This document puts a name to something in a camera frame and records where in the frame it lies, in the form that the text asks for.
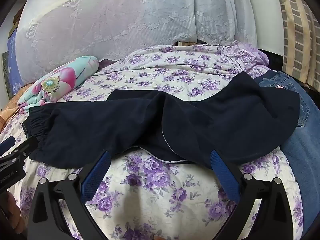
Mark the blue jeans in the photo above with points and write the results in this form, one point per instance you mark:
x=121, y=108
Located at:
x=297, y=142

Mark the person's left hand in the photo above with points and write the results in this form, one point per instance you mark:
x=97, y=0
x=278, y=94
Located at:
x=13, y=212

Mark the lilac floral cloth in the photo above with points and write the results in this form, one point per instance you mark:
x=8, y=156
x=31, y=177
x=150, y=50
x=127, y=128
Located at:
x=250, y=55

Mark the wooden headboard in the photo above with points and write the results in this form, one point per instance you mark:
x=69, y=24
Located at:
x=186, y=43

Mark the purple floral quilt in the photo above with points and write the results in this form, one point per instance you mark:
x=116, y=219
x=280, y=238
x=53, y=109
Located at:
x=162, y=192

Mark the orange quilted cloth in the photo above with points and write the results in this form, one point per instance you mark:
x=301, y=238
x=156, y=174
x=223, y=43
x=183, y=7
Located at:
x=7, y=115

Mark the folded colourful floral blanket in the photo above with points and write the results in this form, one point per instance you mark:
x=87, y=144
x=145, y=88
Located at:
x=62, y=80

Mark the navy pants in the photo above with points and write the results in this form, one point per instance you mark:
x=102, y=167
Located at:
x=125, y=130

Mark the dark maroon cloth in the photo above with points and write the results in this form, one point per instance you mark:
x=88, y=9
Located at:
x=107, y=63

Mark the white lace cover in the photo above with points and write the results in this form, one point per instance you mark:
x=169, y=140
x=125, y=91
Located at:
x=112, y=17

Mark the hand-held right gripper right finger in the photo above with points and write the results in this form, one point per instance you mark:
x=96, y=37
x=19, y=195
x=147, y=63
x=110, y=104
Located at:
x=222, y=172

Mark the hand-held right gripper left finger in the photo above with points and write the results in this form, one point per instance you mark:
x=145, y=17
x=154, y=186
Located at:
x=99, y=171

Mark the brick-patterned striped curtain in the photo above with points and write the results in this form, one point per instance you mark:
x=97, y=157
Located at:
x=300, y=42

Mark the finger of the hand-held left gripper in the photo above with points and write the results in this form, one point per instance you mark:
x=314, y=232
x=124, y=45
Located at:
x=7, y=143
x=26, y=146

